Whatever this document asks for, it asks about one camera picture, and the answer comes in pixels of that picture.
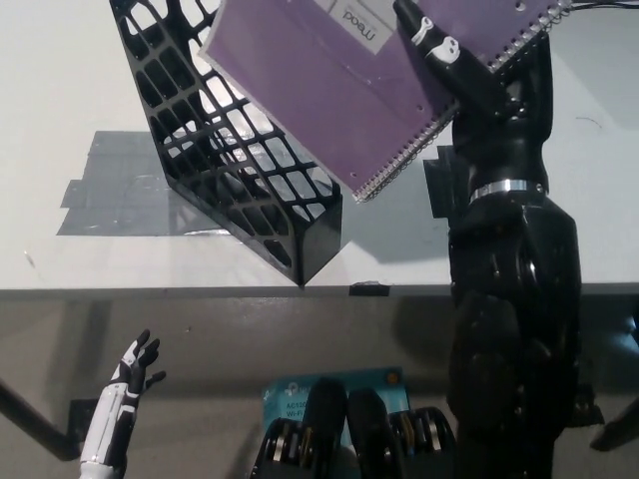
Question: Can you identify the teal cardboard box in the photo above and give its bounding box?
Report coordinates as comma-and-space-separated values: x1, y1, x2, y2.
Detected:
262, 367, 413, 435

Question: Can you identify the black tape patch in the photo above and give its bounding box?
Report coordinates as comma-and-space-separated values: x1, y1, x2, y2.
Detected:
422, 147, 470, 221

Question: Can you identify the black mesh magazine stand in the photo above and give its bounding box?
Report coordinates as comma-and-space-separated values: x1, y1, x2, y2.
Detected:
108, 0, 343, 288

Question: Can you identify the purple spiral notebook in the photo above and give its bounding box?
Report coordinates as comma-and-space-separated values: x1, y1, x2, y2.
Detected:
198, 0, 575, 204

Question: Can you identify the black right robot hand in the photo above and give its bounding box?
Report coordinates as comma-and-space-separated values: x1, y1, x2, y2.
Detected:
393, 0, 555, 201

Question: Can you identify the grey tape patch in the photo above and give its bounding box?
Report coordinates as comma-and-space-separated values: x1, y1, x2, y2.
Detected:
55, 130, 323, 239

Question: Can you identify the black desk leg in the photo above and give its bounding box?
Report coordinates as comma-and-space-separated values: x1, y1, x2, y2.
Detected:
588, 393, 639, 450
0, 378, 81, 463

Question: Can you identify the black cable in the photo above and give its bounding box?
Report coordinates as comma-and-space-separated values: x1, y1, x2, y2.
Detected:
568, 0, 639, 12

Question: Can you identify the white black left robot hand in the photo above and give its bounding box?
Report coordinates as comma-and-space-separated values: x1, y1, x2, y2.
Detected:
79, 328, 167, 470

